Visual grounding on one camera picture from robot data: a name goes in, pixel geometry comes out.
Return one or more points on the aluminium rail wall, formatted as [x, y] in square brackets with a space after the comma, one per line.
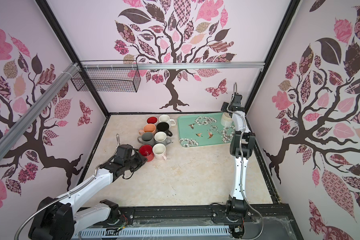
[20, 127]
[175, 66]

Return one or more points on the black wire basket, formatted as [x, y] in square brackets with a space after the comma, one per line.
[108, 76]

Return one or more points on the black corner frame post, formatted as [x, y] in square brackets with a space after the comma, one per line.
[60, 34]

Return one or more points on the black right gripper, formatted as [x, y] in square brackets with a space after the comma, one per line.
[225, 106]

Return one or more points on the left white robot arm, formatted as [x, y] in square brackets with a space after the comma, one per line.
[62, 217]

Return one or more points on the white mug red inside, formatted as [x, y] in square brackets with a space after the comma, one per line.
[152, 120]

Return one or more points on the pale pink mug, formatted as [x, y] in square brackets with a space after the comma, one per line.
[159, 151]

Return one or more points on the aluminium rail back wall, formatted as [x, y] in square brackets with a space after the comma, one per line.
[175, 66]

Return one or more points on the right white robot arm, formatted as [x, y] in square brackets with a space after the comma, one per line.
[241, 148]

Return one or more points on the black right corner post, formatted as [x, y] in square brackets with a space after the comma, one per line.
[281, 32]

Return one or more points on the peach and cream mug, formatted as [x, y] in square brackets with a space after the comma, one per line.
[148, 128]

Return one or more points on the aluminium rail left wall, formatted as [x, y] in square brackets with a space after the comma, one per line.
[20, 127]

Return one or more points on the white slotted cable duct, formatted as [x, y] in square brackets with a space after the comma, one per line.
[153, 232]

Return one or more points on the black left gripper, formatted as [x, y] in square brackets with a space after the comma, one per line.
[141, 161]

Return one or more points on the dark grey mug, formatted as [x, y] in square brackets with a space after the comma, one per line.
[147, 139]

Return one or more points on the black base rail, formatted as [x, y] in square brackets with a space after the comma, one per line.
[263, 222]

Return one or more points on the mint green floral tray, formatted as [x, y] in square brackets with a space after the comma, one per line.
[204, 130]

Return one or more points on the black and white mug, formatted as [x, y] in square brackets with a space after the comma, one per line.
[164, 127]

